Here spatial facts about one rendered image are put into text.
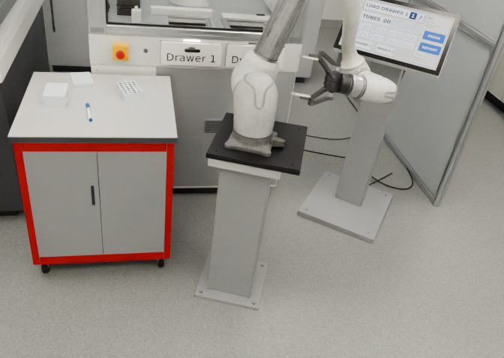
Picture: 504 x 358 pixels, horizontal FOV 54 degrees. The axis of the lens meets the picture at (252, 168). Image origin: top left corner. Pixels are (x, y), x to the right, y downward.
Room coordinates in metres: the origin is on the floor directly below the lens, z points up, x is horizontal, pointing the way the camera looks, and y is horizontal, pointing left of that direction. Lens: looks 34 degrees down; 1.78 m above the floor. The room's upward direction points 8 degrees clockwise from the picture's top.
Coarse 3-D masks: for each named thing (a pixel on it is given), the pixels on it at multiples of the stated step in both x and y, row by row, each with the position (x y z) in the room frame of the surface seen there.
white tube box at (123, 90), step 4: (132, 80) 2.06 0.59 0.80; (116, 84) 2.02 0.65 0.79; (120, 84) 2.01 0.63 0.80; (128, 84) 2.02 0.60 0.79; (132, 84) 2.02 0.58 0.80; (116, 88) 2.02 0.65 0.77; (120, 88) 1.96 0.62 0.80; (124, 88) 1.98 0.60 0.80; (128, 88) 1.98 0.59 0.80; (132, 88) 1.99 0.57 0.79; (120, 92) 1.96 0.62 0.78; (124, 92) 1.94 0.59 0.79; (128, 92) 1.94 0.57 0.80; (132, 92) 1.94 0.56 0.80; (136, 92) 1.94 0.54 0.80; (140, 92) 1.95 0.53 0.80; (124, 96) 1.92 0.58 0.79; (128, 96) 1.93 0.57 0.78; (132, 96) 1.93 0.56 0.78; (136, 96) 1.94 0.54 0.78; (140, 96) 1.95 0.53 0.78; (124, 100) 1.92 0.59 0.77; (128, 100) 1.92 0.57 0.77; (132, 100) 1.93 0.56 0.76; (136, 100) 1.94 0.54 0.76
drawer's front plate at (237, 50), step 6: (228, 48) 2.32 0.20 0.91; (234, 48) 2.33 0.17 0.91; (240, 48) 2.34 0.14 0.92; (246, 48) 2.34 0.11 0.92; (252, 48) 2.35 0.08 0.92; (228, 54) 2.32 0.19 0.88; (234, 54) 2.33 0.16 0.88; (240, 54) 2.34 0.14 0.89; (282, 54) 2.39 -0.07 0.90; (228, 60) 2.32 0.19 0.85; (234, 60) 2.33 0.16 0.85; (282, 60) 2.39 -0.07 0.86; (228, 66) 2.32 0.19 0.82; (234, 66) 2.33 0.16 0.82; (282, 66) 2.40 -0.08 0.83
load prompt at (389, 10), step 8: (368, 0) 2.55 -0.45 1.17; (368, 8) 2.52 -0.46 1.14; (376, 8) 2.51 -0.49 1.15; (384, 8) 2.50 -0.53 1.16; (392, 8) 2.50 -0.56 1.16; (400, 8) 2.49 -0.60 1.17; (392, 16) 2.47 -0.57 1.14; (400, 16) 2.46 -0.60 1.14; (408, 16) 2.45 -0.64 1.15; (416, 16) 2.45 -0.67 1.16; (424, 16) 2.44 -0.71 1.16
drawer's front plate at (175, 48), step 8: (160, 48) 2.25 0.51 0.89; (168, 48) 2.25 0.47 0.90; (176, 48) 2.26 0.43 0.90; (184, 48) 2.27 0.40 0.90; (200, 48) 2.29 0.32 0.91; (208, 48) 2.30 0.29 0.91; (216, 48) 2.31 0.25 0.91; (160, 56) 2.24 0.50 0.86; (168, 56) 2.25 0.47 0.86; (184, 56) 2.27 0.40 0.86; (192, 56) 2.28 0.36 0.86; (200, 56) 2.29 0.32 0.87; (208, 56) 2.30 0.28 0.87; (216, 56) 2.31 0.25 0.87; (168, 64) 2.25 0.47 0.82; (176, 64) 2.26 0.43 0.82; (184, 64) 2.27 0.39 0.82; (192, 64) 2.28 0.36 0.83; (200, 64) 2.29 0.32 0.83; (208, 64) 2.30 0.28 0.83; (216, 64) 2.31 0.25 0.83
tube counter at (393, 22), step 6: (384, 18) 2.47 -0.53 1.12; (390, 18) 2.46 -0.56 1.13; (384, 24) 2.45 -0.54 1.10; (390, 24) 2.44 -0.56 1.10; (396, 24) 2.44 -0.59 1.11; (402, 24) 2.43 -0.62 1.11; (408, 24) 2.42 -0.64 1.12; (414, 24) 2.42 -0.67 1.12; (408, 30) 2.40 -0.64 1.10; (414, 30) 2.40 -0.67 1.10; (420, 30) 2.39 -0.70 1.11
